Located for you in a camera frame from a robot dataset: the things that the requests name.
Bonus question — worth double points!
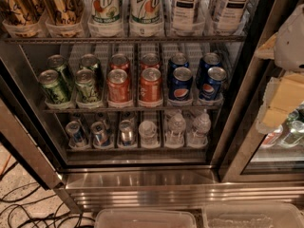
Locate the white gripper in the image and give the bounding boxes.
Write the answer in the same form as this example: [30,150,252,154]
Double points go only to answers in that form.
[255,4,304,134]

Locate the orange lacroix can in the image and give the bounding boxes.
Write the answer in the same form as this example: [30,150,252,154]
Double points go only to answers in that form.
[0,0,40,27]
[43,0,84,26]

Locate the blue Pepsi can front right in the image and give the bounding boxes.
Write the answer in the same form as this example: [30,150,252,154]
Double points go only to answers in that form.
[199,66,227,101]

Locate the blue pepsi can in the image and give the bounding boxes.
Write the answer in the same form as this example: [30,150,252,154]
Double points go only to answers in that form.
[196,52,222,87]
[199,66,227,101]
[167,52,189,85]
[169,66,193,101]

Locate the blue Pepsi can back right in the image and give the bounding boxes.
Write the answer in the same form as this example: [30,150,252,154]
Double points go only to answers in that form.
[196,52,222,87]

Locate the glass fridge door right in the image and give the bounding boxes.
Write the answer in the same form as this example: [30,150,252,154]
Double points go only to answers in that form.
[218,0,303,182]

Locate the blue Pepsi can front left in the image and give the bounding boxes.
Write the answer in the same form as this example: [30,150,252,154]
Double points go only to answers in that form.
[169,66,193,101]

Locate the blue Pepsi can back left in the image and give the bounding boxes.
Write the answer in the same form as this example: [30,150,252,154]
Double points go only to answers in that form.
[167,52,189,85]

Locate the orange soda can front right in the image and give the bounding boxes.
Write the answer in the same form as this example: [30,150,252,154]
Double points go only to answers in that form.
[140,67,162,103]

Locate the orange soda can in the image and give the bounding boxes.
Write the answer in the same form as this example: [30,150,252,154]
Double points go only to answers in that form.
[140,53,161,69]
[106,69,130,103]
[109,53,130,73]
[140,67,162,103]

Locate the orange soda can back right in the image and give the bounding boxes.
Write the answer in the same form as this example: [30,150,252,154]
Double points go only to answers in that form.
[140,53,161,69]

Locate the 7UP can right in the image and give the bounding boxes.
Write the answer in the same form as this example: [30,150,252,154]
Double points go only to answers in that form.
[130,0,161,25]

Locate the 7up can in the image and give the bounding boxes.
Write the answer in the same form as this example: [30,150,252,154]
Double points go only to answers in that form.
[90,0,122,25]
[130,0,161,25]

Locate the orange soda can front left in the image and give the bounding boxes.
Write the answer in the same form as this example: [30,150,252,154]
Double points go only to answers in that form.
[106,69,130,103]

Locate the orange soda can back left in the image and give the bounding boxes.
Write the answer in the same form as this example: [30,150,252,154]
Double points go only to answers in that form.
[109,53,130,73]

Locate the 7UP can left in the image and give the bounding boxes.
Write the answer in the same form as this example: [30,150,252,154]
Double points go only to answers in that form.
[90,0,122,25]

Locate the silver blue can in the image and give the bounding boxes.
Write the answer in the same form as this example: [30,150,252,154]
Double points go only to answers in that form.
[66,121,88,147]
[91,122,110,147]

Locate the green can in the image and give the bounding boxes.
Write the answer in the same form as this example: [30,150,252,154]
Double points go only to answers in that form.
[38,69,70,105]
[79,54,104,85]
[75,68,101,104]
[47,54,74,90]

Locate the silver blue can bottom left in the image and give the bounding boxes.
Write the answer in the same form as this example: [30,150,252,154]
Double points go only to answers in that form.
[66,121,88,147]

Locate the green can back left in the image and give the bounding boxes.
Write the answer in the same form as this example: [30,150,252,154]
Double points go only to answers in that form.
[47,54,74,90]

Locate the steel fridge base sill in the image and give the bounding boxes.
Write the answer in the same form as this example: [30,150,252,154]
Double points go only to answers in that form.
[54,168,304,213]

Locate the green can front left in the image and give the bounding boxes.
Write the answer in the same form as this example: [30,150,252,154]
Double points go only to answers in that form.
[38,69,70,105]

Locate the steel fridge door left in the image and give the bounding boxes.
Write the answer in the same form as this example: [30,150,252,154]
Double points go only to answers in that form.
[0,64,62,189]

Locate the white Teas Tea bottle right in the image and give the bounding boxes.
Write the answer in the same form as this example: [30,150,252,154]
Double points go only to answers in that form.
[211,0,248,35]

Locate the white teas tea bottle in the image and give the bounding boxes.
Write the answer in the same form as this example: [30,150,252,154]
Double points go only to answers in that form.
[171,0,200,31]
[211,0,248,35]

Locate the clear water bottle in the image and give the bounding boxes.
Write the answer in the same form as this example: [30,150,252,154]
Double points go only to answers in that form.
[165,113,186,148]
[139,121,157,147]
[188,113,211,148]

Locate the white Teas Tea bottle left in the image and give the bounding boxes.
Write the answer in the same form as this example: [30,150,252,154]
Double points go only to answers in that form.
[171,0,200,31]

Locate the clear plastic bin right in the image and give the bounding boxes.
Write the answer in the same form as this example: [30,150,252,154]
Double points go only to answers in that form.
[202,201,304,228]

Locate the clear plastic bin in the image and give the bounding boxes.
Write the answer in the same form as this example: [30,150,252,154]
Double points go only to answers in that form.
[94,209,197,228]
[202,201,304,228]

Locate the clear plastic bin left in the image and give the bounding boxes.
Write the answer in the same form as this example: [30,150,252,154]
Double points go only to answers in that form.
[94,209,197,228]

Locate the top wire fridge shelf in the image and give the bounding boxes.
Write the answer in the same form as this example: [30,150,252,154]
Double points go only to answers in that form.
[4,35,245,45]

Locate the wire fridge shelf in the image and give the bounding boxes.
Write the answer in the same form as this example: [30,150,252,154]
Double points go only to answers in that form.
[4,35,245,45]
[44,105,221,113]

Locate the middle wire fridge shelf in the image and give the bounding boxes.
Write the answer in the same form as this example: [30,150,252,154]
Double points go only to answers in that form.
[44,105,221,113]

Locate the black floor cables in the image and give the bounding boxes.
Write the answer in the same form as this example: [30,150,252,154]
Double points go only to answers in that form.
[0,161,96,228]

